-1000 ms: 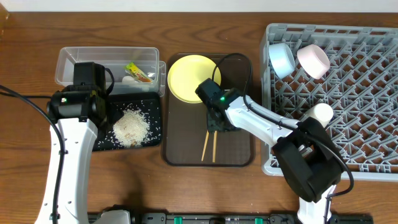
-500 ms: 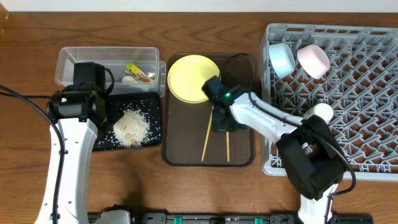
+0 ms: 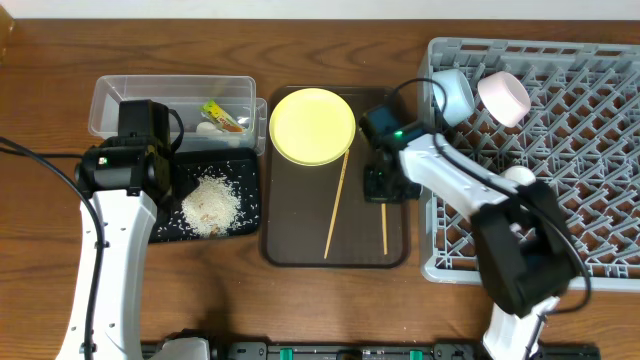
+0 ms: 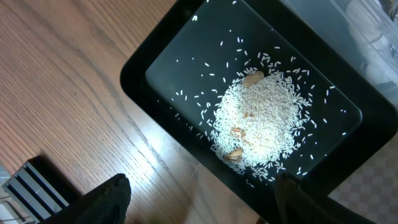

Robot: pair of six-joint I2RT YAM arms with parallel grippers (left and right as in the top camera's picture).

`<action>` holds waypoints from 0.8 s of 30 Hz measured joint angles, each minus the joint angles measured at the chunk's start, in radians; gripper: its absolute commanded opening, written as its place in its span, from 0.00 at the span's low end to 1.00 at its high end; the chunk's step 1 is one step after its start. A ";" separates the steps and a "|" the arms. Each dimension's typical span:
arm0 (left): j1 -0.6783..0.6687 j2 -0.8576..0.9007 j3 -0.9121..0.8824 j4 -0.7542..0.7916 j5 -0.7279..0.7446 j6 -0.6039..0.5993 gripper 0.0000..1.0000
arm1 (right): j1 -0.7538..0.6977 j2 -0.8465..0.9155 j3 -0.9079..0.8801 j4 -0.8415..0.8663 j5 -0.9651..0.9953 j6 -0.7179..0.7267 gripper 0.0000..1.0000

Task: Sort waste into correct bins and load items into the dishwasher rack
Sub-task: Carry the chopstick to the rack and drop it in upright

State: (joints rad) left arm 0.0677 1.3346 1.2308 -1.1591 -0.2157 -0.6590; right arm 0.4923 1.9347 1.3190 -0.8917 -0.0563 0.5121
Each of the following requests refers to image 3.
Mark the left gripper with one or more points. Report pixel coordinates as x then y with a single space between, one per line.
167 182

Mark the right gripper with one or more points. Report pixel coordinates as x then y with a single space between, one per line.
373 193

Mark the wooden chopstick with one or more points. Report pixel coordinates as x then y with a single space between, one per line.
336 204
384 228

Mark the rice grains food waste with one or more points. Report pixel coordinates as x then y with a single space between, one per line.
212 205

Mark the white tissue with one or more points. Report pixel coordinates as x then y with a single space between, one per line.
207 128

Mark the green yellow snack wrapper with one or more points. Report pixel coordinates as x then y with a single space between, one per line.
220 118

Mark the light blue bowl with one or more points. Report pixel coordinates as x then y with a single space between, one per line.
453 96

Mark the white cup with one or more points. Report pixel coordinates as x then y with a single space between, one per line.
519 174

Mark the white bowl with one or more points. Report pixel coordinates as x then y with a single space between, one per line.
505 97

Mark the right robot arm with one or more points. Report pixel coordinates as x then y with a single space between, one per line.
524 256

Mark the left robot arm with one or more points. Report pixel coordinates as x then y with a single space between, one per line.
122 187

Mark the grey dishwasher rack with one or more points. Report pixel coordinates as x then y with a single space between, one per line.
581 136

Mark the black plastic bin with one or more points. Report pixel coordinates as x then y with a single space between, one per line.
247 175

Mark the brown serving tray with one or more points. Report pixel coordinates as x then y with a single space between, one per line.
298 208

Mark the clear plastic bin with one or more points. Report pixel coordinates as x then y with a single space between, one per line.
185 94

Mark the yellow plate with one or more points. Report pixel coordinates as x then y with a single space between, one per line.
312 127

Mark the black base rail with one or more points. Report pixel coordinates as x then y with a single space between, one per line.
261 349

